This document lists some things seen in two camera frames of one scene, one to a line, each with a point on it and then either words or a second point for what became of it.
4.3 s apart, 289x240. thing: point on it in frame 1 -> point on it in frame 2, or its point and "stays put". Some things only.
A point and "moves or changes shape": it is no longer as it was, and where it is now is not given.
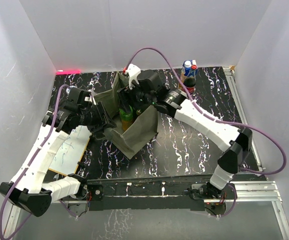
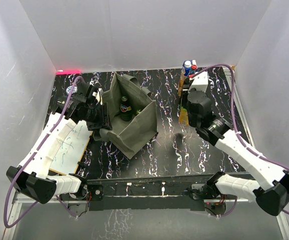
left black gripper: x=104 y=120 stays put
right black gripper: x=126 y=94 -> x=190 y=90
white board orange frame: x=71 y=153 stays put
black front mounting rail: x=178 y=193 stays put
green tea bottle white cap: x=126 y=118 moves or changes shape
